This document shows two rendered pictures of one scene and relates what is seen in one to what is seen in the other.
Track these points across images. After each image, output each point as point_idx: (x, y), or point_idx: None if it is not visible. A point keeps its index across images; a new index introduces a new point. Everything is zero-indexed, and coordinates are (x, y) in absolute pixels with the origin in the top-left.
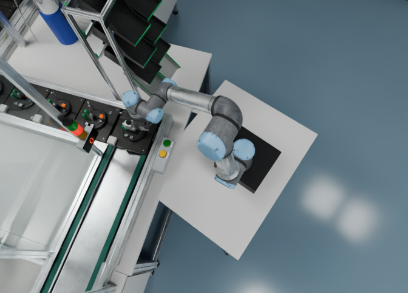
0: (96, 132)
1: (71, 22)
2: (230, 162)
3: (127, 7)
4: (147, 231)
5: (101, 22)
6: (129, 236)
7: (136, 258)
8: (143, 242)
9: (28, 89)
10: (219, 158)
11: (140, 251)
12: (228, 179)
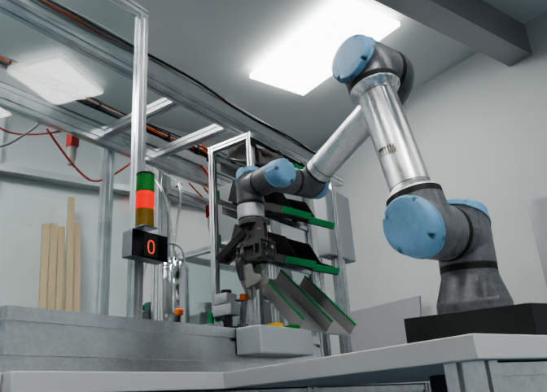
0: (164, 255)
1: (212, 164)
2: (400, 117)
3: None
4: (150, 387)
5: (247, 139)
6: (91, 362)
7: (71, 372)
8: (118, 387)
9: (142, 93)
10: (363, 43)
11: (93, 389)
12: (410, 183)
